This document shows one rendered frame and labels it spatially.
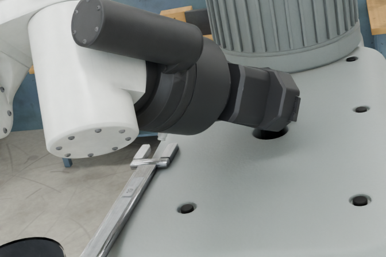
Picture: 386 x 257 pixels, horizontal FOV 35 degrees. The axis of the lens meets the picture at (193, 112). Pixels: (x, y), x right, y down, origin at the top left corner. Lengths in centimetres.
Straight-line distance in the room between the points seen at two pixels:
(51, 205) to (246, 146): 404
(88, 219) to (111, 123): 388
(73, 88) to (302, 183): 22
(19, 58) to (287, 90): 23
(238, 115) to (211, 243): 11
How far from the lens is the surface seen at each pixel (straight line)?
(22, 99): 594
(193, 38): 45
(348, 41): 80
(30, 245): 309
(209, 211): 52
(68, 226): 429
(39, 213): 456
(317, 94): 70
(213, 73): 49
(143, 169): 59
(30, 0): 46
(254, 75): 53
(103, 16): 39
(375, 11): 449
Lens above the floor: 217
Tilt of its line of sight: 23 degrees down
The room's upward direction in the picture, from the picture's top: 12 degrees counter-clockwise
